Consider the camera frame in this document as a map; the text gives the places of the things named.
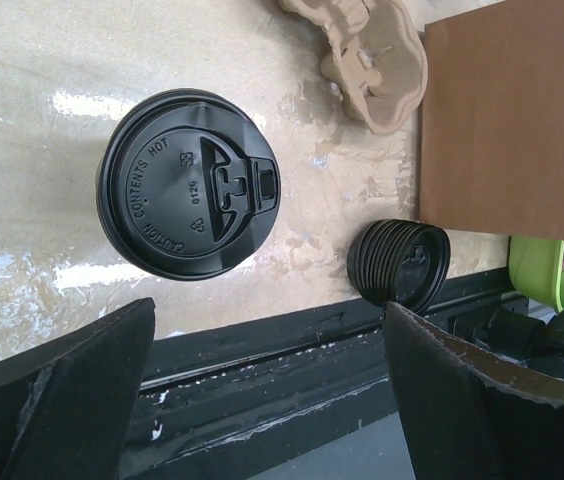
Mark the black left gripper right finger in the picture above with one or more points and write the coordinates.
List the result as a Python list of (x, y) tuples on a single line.
[(466, 413)]

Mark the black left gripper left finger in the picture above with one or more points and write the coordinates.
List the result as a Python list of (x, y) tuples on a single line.
[(65, 405)]

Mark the black cup lid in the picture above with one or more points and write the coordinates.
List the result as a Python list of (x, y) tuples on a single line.
[(188, 187)]

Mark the brown paper bag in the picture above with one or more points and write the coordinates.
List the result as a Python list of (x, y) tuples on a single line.
[(492, 154)]

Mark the cardboard two-cup carrier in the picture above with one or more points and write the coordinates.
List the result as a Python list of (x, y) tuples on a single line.
[(376, 58)]

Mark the stack of black cup lids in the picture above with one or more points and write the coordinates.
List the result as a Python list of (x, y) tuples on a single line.
[(399, 261)]

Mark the green plastic basket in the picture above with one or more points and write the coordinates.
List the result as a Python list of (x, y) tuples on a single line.
[(536, 269)]

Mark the black table front rail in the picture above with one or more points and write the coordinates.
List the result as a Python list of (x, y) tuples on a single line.
[(233, 402)]

